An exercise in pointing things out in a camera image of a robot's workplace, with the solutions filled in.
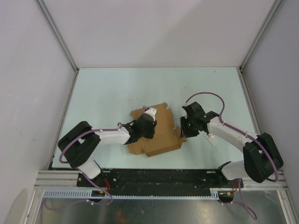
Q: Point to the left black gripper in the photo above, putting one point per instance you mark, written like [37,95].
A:
[151,134]

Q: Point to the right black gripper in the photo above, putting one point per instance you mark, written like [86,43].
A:
[184,132]

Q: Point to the brown cardboard box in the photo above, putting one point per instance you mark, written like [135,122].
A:
[166,138]

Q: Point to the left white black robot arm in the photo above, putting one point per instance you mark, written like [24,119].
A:
[80,142]

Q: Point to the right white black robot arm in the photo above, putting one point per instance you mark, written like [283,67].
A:
[261,157]

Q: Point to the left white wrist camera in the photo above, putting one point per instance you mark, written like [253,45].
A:
[151,111]

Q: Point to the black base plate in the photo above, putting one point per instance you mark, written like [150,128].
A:
[115,178]

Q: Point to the grey slotted cable duct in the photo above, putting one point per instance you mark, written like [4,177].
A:
[96,194]

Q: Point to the aluminium rail beam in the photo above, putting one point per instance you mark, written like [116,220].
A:
[56,179]

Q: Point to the right aluminium frame post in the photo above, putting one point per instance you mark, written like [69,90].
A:
[277,4]

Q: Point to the aluminium frame post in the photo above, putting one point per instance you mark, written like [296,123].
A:
[56,33]
[277,4]

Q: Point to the left aluminium frame post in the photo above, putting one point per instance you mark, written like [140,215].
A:
[56,33]

